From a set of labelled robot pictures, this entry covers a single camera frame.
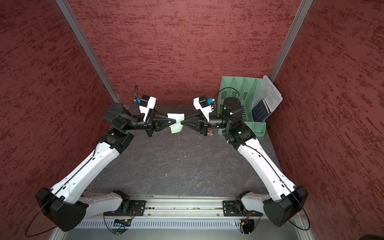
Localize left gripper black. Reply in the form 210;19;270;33
122;106;176;137

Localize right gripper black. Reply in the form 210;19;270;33
182;109;232;135

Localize light green square paper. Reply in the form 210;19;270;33
167;113;185;134

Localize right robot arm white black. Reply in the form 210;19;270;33
181;96;309;227

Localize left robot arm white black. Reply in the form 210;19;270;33
36;104;181;232

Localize red card box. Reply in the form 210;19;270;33
207;129;215;136

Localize green plastic file organizer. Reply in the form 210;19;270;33
216;77;267;137

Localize dark blue booklet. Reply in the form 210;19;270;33
252;99;272;123

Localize white printed paper sheets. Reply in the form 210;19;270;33
251;75;283;113

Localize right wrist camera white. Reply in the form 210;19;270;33
193;95;215;122

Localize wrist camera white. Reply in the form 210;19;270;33
136;95;157;122
193;95;215;122

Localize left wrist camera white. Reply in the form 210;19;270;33
136;95;157;122

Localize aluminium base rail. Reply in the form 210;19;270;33
80;193;244;219

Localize left aluminium corner post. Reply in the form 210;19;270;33
56;0;122;103

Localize aluminium corner post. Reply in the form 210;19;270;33
269;0;313;82
56;0;122;103

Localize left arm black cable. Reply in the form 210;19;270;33
24;131;136;238

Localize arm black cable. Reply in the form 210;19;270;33
238;143;311;235
24;131;136;238

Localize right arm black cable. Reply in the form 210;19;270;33
238;143;311;235

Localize right aluminium corner post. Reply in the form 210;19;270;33
269;0;313;82

